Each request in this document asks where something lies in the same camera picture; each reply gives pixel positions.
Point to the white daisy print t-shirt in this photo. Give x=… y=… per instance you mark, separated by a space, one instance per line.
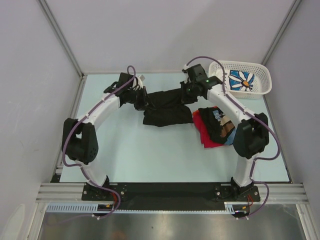
x=236 y=80

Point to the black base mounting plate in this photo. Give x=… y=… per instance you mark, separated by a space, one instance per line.
x=181 y=196

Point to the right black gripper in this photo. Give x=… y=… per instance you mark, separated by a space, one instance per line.
x=185 y=99

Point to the white slotted cable duct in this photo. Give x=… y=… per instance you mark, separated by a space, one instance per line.
x=96 y=208

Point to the aluminium frame rail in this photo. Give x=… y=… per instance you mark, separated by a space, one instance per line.
x=279 y=193

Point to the aluminium corner post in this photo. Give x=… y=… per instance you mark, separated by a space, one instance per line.
x=282 y=30
x=44 y=6

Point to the black printed t-shirt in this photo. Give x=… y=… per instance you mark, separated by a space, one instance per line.
x=219 y=126
x=165 y=108

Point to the left aluminium corner post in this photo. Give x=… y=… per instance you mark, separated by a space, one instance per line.
x=44 y=6

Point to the red t-shirt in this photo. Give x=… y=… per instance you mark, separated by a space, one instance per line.
x=204 y=135

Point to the right aluminium corner post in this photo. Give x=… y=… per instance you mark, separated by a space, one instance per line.
x=282 y=30

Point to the white plastic basket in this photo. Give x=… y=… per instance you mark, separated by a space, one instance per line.
x=262 y=83

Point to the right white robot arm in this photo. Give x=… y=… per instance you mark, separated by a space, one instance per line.
x=251 y=135

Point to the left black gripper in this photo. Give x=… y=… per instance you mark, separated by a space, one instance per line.
x=145 y=99

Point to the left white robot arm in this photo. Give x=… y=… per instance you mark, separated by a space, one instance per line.
x=79 y=138

